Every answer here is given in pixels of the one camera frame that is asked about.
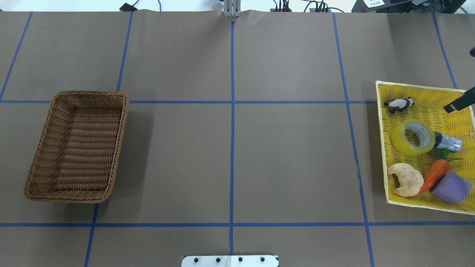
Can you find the panda figurine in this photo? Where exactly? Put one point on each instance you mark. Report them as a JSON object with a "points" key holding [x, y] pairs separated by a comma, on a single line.
{"points": [[399, 104]]}

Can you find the small black device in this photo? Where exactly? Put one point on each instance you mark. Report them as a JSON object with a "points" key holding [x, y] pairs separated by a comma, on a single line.
{"points": [[128, 8]]}

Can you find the brown wicker basket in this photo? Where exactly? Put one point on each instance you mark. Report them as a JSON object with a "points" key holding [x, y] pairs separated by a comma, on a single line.
{"points": [[77, 156]]}

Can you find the yellow plastic basket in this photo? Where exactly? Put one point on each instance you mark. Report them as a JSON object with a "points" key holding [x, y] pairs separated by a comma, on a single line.
{"points": [[429, 108]]}

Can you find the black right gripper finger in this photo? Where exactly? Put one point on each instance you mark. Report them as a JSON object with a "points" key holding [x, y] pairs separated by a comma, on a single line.
{"points": [[462, 102]]}

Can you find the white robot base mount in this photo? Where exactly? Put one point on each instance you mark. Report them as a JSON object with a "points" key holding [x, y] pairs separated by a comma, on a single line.
{"points": [[231, 261]]}

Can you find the croissant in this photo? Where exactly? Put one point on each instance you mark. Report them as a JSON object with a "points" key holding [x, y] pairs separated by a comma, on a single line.
{"points": [[410, 179]]}

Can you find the purple sponge block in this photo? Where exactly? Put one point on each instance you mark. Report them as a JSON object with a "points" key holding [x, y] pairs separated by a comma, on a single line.
{"points": [[452, 189]]}

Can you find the toy carrot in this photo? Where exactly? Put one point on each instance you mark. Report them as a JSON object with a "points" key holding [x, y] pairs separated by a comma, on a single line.
{"points": [[439, 168]]}

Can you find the yellow tape roll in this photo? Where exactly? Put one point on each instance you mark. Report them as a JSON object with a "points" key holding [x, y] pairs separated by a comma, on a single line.
{"points": [[423, 132]]}

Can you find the aluminium frame post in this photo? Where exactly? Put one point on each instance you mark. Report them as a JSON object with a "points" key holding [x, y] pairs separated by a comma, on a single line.
{"points": [[230, 8]]}

